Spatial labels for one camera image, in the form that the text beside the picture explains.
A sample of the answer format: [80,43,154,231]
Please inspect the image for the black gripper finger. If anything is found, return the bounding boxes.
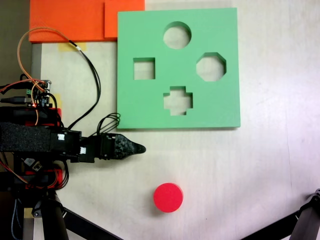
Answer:
[114,133,147,161]

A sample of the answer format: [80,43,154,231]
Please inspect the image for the red cylinder block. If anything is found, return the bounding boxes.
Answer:
[153,182,184,214]

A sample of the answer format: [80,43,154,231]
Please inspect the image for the large orange foam block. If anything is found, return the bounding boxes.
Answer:
[28,0,119,44]

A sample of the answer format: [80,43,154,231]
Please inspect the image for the green shape-sorter board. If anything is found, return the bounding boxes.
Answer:
[116,7,241,130]

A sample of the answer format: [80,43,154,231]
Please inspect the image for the red base clamp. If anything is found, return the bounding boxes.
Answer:
[23,168,64,190]
[46,107,63,126]

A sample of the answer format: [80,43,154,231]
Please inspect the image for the black circuit board with chips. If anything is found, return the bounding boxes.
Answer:
[23,156,43,173]

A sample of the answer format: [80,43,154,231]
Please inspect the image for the thin black tripod strut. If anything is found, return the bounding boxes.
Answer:
[61,206,124,240]
[240,211,301,240]

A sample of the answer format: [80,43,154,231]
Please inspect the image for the green motor driver circuit board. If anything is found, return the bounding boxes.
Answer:
[24,79,53,109]

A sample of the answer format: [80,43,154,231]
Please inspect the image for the thick black tripod leg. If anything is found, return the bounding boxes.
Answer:
[39,193,70,240]
[291,188,320,240]

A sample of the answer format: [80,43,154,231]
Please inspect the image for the thin black gripper wires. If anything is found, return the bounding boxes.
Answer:
[95,112,122,137]

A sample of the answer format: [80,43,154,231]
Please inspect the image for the black USB cable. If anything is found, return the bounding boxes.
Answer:
[0,96,33,105]

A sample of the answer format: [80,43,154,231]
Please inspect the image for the blue braided cable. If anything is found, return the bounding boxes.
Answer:
[10,198,24,240]

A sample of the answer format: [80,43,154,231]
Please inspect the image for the orange wire loop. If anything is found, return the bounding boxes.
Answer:
[16,26,76,126]

